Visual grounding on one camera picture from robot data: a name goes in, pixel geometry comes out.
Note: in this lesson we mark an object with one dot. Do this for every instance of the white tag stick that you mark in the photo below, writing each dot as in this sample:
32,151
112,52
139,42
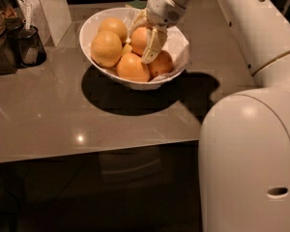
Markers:
28,15

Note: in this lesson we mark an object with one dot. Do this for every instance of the white paper bowl liner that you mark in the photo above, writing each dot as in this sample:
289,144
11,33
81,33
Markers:
165,50

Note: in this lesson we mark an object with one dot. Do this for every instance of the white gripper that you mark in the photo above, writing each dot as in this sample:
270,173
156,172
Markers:
162,11

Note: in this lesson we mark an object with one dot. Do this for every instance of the small yellow fruit in middle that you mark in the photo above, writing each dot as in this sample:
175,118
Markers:
127,48

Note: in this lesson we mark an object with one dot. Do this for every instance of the dark tray with snacks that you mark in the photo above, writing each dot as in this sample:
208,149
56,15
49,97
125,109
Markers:
8,22

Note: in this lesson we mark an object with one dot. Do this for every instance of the large orange at left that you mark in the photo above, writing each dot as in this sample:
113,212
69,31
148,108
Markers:
106,49

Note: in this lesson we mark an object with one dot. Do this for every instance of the black mesh cup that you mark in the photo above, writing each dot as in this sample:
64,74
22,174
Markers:
27,46

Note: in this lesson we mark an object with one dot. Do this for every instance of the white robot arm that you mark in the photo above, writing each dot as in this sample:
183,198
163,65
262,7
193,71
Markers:
244,143

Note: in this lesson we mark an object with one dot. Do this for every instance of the white oval bowl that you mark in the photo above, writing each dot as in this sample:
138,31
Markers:
90,29

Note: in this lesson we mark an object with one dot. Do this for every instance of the white upright board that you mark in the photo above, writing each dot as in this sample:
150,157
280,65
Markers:
52,18

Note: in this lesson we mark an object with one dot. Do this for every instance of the green yellow sponge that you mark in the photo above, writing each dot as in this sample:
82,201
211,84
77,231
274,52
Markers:
136,4

